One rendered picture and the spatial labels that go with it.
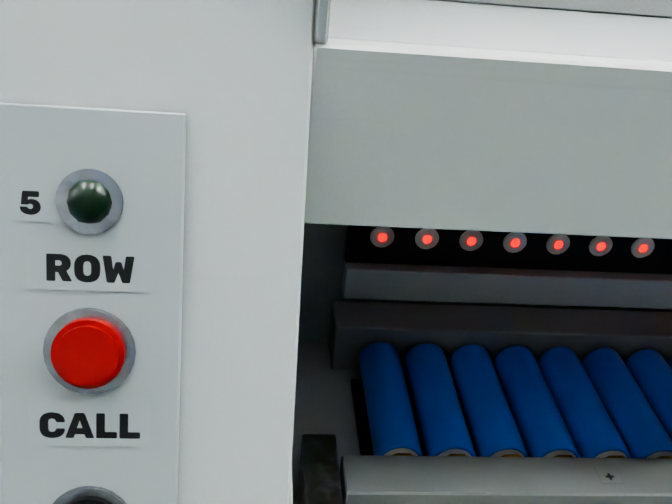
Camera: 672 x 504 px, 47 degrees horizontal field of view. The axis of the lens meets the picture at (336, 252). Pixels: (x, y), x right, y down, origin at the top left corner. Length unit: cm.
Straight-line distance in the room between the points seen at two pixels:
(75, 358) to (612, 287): 27
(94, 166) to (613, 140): 12
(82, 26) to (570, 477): 22
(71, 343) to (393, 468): 14
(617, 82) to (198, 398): 12
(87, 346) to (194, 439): 3
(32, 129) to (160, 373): 6
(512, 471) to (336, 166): 15
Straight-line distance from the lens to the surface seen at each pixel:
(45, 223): 18
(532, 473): 30
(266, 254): 18
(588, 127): 20
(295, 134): 18
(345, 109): 18
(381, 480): 28
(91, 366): 18
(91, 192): 17
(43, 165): 18
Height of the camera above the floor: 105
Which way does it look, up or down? 11 degrees down
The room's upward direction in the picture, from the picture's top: 3 degrees clockwise
